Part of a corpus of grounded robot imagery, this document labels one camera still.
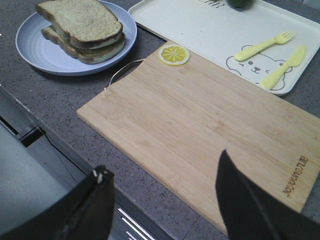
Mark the light blue plate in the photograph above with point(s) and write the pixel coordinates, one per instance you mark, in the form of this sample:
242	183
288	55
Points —
50	58

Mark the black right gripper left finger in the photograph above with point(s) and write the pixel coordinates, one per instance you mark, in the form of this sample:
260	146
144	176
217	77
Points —
85	213

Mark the green lime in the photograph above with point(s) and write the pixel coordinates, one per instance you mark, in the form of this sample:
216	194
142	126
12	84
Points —
239	3

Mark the grey cabinet drawer front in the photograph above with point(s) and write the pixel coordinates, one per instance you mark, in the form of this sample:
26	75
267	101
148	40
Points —
36	171

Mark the metal cutting board handle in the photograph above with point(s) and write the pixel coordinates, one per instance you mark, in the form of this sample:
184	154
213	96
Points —
123	70

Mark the lemon slice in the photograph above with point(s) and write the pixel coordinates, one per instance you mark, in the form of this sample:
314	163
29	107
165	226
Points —
173	55

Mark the white rectangular tray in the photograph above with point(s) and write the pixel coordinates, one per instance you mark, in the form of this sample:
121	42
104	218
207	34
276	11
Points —
216	31

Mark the wooden cutting board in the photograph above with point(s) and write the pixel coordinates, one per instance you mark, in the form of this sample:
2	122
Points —
174	122

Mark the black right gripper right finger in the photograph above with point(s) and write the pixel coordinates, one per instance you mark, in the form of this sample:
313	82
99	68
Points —
250	213

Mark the yellow plastic knife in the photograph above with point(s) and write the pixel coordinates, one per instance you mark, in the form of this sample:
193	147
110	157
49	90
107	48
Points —
295	59

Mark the bread slice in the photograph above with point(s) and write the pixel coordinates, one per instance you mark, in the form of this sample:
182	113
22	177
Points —
86	56
72	13

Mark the yellow plastic fork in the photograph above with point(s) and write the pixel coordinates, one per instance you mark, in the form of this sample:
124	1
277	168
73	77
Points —
279	39

